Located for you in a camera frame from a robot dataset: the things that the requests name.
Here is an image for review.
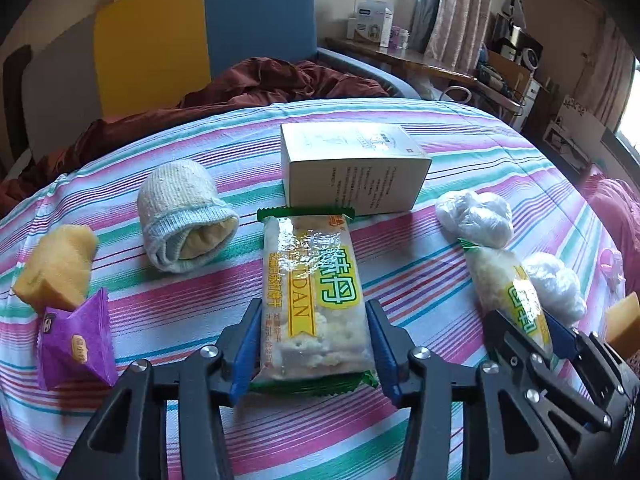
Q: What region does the white printed carton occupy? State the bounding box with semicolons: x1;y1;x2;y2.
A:
347;16;391;47
357;0;394;26

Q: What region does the black appliance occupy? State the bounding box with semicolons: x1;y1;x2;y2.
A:
492;12;545;68

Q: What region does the striped bed sheet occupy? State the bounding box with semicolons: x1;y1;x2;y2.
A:
0;99;631;480

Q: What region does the yellow sponge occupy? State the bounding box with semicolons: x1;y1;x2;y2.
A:
605;292;640;356
12;224;99;315

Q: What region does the cardboard box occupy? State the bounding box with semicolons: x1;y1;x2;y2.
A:
487;50;541;111

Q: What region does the wooden desk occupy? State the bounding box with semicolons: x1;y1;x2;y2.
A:
325;35;526;116

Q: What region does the grey yellow blue sofa back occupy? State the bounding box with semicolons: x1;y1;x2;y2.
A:
20;0;321;161

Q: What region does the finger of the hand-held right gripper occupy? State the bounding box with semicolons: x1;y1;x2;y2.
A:
545;314;636;396
482;310;613;433

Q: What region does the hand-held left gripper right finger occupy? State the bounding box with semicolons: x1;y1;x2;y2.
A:
365;299;576;480

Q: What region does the maroon blanket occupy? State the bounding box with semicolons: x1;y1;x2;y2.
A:
0;57;391;211

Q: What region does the white flat carton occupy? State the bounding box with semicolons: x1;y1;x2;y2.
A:
542;95;606;171

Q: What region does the white green carton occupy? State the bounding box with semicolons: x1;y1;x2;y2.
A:
280;122;433;217

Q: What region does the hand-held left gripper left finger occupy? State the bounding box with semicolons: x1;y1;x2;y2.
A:
55;297;264;480

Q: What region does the white sock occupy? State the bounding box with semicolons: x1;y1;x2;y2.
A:
136;161;241;275

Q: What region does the blue grey sofa armrest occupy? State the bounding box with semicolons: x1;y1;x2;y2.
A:
316;47;423;101

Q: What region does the purple snack packet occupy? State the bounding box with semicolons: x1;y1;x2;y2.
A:
36;287;119;392

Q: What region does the white plastic bag ball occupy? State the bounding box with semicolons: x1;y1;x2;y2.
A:
520;251;588;328
434;189;515;250

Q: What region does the pink curtain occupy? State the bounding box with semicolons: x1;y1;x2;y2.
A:
410;0;501;73
580;10;636;126

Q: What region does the pink quilt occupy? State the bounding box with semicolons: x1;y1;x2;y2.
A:
577;165;640;281

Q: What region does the cracker packet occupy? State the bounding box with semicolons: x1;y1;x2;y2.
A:
250;206;379;396
457;237;556;361

